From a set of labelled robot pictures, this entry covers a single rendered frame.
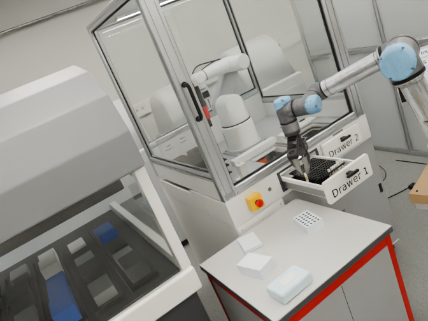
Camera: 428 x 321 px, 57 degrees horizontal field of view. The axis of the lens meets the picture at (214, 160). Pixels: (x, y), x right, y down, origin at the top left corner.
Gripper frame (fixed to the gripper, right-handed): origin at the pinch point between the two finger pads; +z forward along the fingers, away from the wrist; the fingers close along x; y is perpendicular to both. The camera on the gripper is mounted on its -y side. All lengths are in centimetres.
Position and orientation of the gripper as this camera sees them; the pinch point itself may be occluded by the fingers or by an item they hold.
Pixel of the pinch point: (304, 172)
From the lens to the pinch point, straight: 182.1
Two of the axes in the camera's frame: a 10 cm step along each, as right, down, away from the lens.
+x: -8.7, 2.1, 4.4
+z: 3.6, 8.8, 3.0
